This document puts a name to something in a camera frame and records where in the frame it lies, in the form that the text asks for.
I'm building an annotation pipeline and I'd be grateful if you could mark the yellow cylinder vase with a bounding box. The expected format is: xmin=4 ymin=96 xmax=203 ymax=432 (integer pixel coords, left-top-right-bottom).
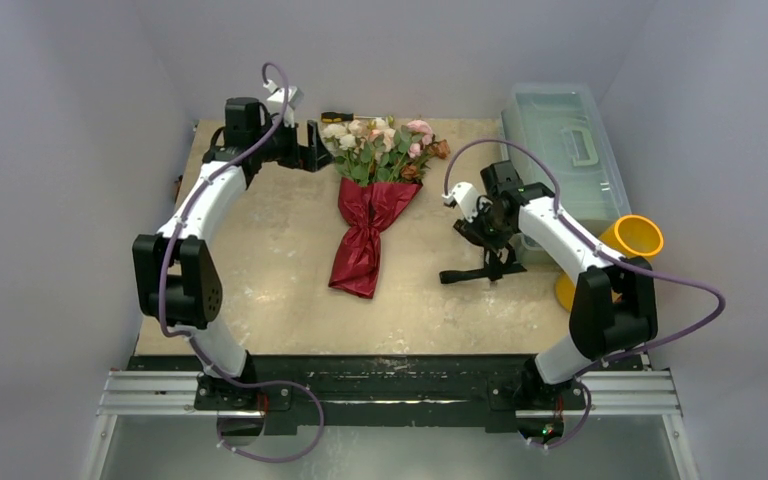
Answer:
xmin=555 ymin=214 xmax=664 ymax=311

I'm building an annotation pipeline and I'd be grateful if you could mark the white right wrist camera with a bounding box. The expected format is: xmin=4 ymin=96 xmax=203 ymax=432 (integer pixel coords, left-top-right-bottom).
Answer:
xmin=442 ymin=182 xmax=482 ymax=223

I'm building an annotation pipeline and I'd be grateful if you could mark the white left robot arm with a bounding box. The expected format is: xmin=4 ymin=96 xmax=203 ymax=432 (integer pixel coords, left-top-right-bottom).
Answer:
xmin=132 ymin=97 xmax=333 ymax=409

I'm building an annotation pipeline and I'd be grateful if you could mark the black printed ribbon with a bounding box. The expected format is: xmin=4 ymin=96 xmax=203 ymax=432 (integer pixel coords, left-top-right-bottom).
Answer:
xmin=439 ymin=245 xmax=527 ymax=285

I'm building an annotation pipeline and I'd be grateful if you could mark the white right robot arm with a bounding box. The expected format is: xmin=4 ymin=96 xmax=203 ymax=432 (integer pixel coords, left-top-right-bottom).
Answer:
xmin=442 ymin=161 xmax=658 ymax=407

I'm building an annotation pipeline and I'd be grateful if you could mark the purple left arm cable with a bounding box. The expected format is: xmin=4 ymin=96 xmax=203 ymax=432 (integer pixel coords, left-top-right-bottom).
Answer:
xmin=157 ymin=62 xmax=326 ymax=466

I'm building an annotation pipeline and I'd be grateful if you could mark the black table edge rail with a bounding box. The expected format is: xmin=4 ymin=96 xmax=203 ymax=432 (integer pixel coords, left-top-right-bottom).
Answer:
xmin=125 ymin=354 xmax=645 ymax=437

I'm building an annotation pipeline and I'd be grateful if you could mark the aluminium frame rail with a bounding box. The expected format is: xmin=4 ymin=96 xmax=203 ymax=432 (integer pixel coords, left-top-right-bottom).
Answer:
xmin=96 ymin=371 xmax=681 ymax=418

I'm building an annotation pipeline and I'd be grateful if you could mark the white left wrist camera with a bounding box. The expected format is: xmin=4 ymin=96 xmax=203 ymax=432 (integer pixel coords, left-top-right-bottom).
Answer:
xmin=264 ymin=80 xmax=304 ymax=127

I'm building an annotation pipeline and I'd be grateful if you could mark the red paper flower bouquet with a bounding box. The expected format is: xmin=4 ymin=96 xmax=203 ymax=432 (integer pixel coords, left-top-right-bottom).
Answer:
xmin=320 ymin=117 xmax=450 ymax=299

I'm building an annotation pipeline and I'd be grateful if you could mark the yellow black screwdriver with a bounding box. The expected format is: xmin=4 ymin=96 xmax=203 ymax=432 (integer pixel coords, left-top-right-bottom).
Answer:
xmin=320 ymin=111 xmax=372 ymax=124

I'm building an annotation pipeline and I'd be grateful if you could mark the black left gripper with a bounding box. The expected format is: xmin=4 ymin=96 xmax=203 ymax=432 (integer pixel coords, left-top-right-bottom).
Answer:
xmin=253 ymin=113 xmax=333 ymax=172

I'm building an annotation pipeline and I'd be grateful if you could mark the clear plastic storage box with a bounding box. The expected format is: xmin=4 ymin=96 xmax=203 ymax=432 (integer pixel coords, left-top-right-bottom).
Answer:
xmin=501 ymin=83 xmax=631 ymax=235

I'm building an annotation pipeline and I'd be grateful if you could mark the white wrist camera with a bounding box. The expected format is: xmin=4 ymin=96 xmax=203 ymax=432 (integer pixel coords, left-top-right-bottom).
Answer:
xmin=442 ymin=182 xmax=482 ymax=223
xmin=264 ymin=80 xmax=304 ymax=127

